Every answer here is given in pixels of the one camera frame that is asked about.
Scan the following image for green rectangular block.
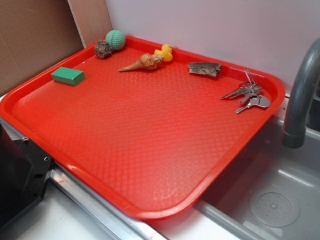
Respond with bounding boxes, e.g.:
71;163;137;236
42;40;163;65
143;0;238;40
51;67;86;86

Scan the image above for red plastic tray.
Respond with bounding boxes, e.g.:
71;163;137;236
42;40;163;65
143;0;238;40
0;36;285;220

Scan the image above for tan spiral seashell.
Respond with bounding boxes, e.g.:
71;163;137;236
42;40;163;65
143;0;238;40
118;53;165;72

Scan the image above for yellow rubber duck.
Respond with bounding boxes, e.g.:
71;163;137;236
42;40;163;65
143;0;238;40
154;44;173;62

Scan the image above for brown bark piece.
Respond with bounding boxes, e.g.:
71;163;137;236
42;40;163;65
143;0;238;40
187;62;222;78

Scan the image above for brown rough rock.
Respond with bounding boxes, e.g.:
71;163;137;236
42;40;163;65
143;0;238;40
93;39;114;59

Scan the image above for green dimpled ball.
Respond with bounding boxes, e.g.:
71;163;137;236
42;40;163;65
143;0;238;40
105;30;126;51

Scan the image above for silver key bunch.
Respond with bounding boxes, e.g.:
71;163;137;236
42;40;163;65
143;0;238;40
220;68;271;114

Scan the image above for grey sink basin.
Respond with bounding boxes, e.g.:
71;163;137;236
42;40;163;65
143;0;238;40
139;115;320;240

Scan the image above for grey faucet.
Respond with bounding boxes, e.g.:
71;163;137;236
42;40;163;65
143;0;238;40
281;39;320;149

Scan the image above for brown cardboard panel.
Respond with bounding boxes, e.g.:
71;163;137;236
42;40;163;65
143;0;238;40
0;0;83;96

